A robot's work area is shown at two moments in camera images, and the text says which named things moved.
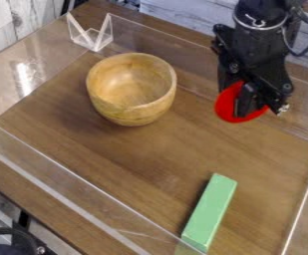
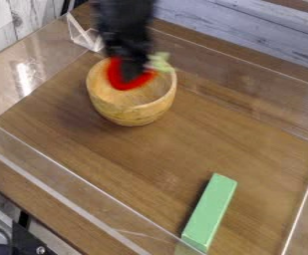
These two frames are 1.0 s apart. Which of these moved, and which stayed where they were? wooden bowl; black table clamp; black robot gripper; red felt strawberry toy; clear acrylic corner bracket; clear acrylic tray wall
Moved: black robot gripper; red felt strawberry toy
Stayed: clear acrylic tray wall; wooden bowl; clear acrylic corner bracket; black table clamp
